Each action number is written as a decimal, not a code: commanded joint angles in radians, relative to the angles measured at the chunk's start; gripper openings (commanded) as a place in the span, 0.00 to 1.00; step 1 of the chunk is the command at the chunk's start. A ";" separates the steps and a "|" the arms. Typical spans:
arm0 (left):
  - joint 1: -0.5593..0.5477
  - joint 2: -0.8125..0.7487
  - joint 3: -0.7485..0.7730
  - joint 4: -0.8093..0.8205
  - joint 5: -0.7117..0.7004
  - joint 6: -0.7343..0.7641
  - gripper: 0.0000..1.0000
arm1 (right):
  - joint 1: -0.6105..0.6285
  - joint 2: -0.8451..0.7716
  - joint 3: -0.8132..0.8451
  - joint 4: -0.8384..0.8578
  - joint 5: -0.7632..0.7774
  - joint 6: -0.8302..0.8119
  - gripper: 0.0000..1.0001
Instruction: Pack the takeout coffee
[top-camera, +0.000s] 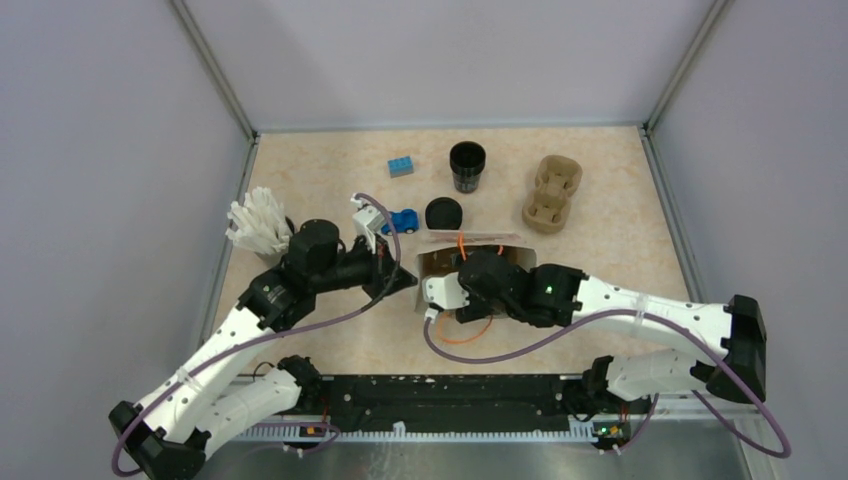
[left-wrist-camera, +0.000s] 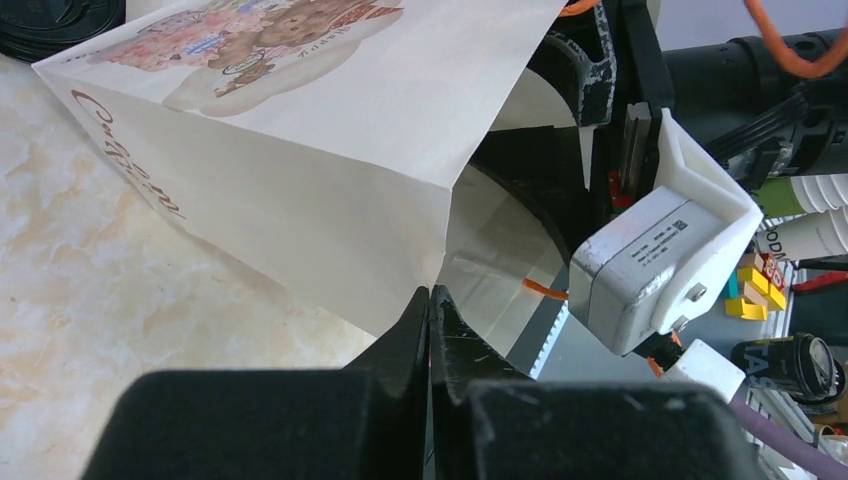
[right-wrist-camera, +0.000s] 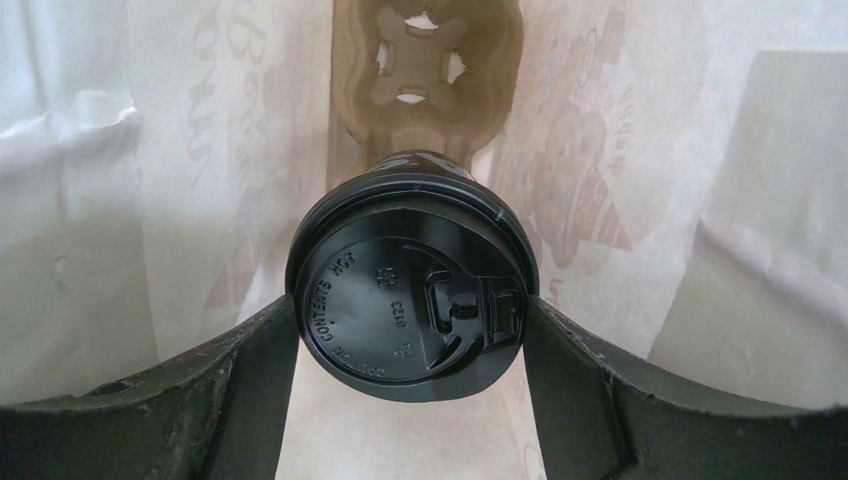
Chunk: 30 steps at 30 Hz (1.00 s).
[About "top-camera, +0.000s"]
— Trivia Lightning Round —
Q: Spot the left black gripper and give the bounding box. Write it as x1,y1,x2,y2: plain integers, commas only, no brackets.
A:
312,233,418,300

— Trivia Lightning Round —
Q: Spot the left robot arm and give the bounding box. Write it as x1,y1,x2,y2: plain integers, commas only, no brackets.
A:
108,217,417,479

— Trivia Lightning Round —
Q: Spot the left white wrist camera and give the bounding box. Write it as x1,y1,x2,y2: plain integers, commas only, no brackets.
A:
350,193,389,254

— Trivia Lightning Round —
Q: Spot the black cup lid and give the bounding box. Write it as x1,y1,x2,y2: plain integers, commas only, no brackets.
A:
425,197,464,230

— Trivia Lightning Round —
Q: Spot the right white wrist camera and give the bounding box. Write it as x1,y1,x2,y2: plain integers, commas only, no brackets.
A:
422,272,470,321

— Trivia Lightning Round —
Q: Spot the blue toy brick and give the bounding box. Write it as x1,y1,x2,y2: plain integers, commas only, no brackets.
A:
387,156,415,178

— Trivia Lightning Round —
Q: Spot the white straws bundle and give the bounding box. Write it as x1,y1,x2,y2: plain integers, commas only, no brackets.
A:
225,186,293,255

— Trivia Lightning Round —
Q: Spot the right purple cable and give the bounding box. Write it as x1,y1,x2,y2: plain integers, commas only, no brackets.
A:
422,307,793,460

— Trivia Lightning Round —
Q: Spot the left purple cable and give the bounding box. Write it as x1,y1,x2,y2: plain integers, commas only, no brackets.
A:
110,192,404,478

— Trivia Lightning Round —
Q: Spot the blue toy car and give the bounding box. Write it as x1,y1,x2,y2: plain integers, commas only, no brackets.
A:
390,209,420,234

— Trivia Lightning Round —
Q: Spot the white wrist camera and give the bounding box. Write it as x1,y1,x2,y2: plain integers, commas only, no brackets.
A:
350,193,389,254
422,272,470,321

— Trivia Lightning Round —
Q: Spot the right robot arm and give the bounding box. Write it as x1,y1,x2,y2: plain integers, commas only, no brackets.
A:
429,249,767,412

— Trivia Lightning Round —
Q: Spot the purple cable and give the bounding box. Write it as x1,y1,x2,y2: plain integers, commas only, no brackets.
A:
110,192,404,478
422,307,793,460

